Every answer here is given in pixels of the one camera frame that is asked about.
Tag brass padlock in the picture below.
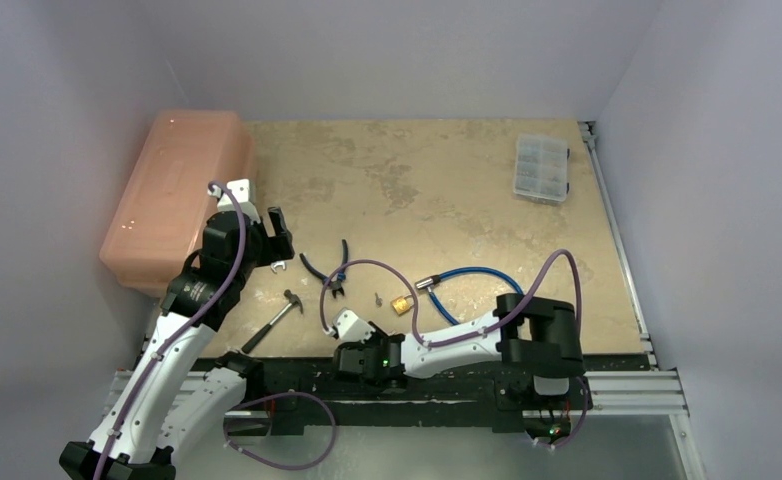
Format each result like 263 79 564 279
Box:
390 295 417 316

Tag blue cable lock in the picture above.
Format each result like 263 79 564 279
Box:
414 266 524 325

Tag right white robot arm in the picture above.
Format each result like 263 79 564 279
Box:
331 294 585 407

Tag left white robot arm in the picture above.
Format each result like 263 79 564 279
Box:
59 207 294 479

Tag pink translucent plastic toolbox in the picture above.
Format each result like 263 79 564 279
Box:
99 109 257 298

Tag clear compartment screw box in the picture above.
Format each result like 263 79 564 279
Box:
512 133 570 205

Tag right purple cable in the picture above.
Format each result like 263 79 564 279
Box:
319 248 584 350

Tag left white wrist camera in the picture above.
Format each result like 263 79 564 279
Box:
208 178 261 223

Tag small black handled hammer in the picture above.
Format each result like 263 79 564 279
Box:
240 289 304 355

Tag blue handled pliers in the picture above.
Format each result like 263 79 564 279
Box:
299 239 351 299

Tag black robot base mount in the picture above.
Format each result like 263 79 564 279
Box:
238 357 593 440

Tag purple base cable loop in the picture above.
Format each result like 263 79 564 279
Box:
222 392 337 472

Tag aluminium frame rail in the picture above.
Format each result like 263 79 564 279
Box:
578 121 707 479

